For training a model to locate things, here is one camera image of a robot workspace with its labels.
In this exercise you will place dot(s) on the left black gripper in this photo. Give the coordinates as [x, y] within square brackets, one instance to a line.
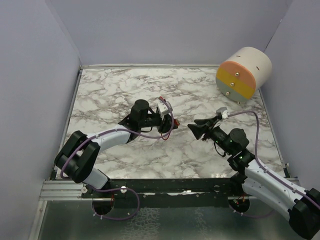
[160, 120]

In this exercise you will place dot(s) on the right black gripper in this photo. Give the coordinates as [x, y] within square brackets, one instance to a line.
[199, 130]

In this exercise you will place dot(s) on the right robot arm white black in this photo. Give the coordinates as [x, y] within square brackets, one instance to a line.
[299, 206]

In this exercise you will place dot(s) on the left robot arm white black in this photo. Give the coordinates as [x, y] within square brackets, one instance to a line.
[78, 155]

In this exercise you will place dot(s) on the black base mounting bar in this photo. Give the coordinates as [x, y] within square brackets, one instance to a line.
[171, 193]

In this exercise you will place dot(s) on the cylindrical drawer box pastel front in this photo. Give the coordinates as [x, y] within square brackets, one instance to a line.
[242, 74]

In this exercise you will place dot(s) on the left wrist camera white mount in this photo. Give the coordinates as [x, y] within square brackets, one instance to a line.
[163, 107]

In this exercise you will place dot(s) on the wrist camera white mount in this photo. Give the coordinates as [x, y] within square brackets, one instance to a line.
[163, 107]
[222, 114]

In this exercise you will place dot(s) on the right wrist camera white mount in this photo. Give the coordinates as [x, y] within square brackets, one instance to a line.
[222, 114]

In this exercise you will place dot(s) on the aluminium extrusion rail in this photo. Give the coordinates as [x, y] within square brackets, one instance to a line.
[60, 190]

